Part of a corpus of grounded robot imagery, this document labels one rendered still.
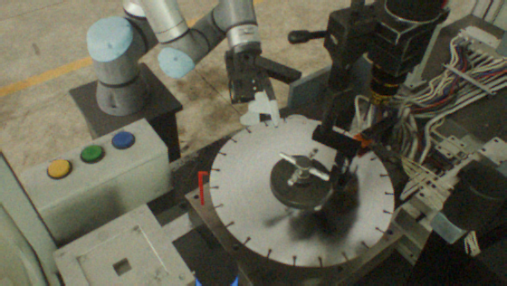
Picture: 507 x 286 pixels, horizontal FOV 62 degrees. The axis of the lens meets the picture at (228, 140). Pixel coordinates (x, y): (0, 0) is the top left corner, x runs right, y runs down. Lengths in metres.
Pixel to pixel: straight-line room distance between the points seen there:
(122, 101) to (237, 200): 0.55
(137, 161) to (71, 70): 1.86
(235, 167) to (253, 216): 0.11
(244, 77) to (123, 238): 0.41
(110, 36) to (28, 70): 1.73
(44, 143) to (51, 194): 1.42
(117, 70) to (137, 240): 0.51
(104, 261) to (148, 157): 0.24
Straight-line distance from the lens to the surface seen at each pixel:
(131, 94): 1.18
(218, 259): 0.46
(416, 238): 0.94
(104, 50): 1.10
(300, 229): 0.72
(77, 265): 0.78
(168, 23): 0.94
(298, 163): 0.74
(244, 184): 0.77
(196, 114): 2.26
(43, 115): 2.45
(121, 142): 0.92
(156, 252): 0.76
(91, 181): 0.88
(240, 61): 0.95
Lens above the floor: 1.57
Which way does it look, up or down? 48 degrees down
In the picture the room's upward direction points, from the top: straight up
